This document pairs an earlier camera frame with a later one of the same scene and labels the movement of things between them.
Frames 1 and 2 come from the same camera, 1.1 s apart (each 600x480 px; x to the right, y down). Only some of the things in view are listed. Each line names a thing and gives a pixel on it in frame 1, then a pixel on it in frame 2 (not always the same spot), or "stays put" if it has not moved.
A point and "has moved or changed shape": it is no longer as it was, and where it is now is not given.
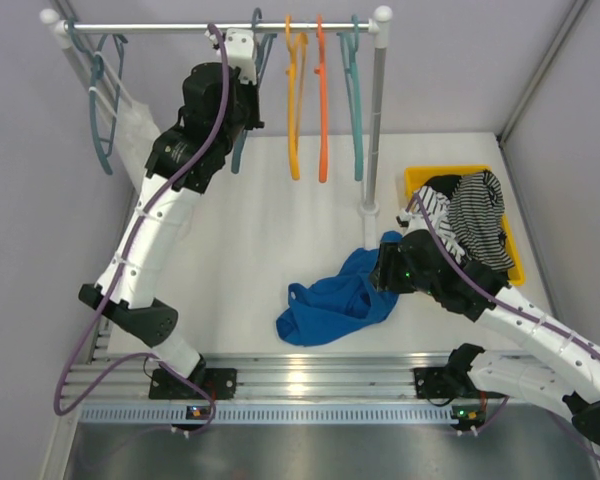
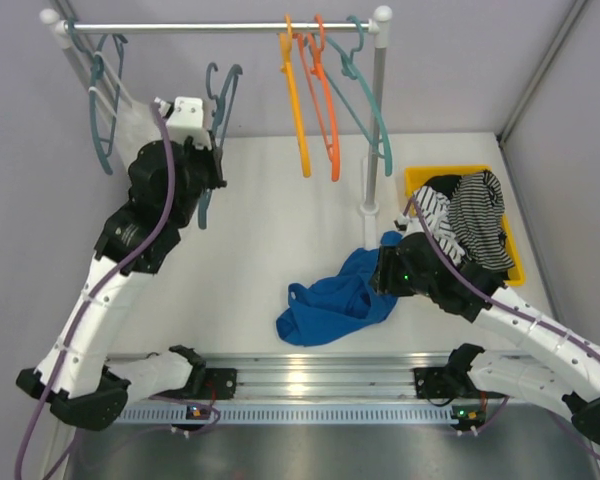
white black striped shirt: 436,205 stays put
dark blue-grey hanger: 262,46 has moved or changed shape
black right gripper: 384,276 stays put
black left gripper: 253,106 -> 212,167
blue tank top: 344,303 stays put
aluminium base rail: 271,387 stays put
